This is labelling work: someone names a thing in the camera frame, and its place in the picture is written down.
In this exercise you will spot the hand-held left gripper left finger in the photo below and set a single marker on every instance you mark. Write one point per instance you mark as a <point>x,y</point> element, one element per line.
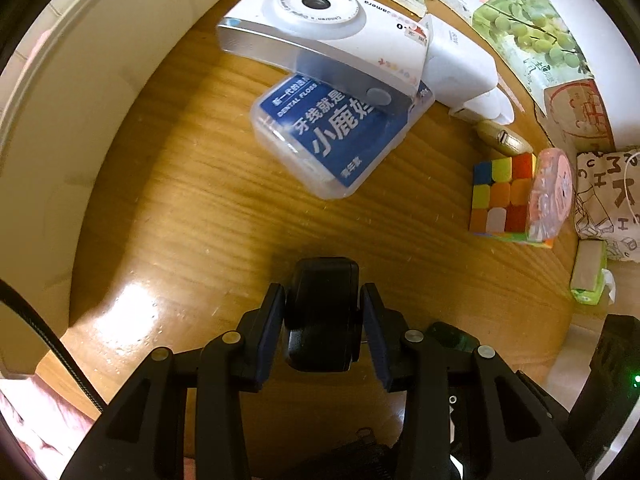
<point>267,340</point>

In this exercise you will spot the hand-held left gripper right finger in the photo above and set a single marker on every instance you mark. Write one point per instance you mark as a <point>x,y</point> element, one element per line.
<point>377,340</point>

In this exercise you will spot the black rounded box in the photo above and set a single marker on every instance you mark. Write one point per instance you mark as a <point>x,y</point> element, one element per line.
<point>322,310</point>

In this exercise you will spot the round golden tin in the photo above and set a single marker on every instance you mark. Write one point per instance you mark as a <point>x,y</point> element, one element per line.
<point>505,140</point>

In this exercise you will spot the white storage bin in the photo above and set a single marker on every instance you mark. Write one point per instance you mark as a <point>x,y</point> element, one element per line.
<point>75,135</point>

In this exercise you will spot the white toy camera box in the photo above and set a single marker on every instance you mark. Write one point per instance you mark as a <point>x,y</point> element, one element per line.
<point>325,25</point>

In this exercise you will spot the green tissue pack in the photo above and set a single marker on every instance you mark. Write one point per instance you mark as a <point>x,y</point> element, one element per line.
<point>590,270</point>

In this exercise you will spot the patterned paper-wrapped package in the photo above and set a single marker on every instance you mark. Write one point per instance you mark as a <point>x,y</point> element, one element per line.
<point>605,200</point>

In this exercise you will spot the colourful puzzle cube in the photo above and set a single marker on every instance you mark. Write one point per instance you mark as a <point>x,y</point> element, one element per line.
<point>495,200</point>

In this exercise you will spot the pink round case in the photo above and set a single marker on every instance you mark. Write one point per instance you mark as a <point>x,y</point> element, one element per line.
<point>550,190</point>

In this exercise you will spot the clear dental floss box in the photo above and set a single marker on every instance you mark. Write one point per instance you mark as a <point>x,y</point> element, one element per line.
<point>330,140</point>

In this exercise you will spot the pink cloth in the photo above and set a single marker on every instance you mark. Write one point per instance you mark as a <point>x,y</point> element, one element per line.
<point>30,425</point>

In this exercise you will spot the white plastic holder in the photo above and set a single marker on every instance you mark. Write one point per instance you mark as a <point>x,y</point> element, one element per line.
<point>492,107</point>

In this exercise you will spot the brown cardboard box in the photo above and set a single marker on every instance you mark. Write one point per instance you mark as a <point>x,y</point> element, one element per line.
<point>580,115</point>

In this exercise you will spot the white power adapter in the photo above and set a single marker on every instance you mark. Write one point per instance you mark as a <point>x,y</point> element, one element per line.
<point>457,65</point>

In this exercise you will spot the small grape print cardboard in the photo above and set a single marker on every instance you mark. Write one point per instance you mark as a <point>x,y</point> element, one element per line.
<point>525,25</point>

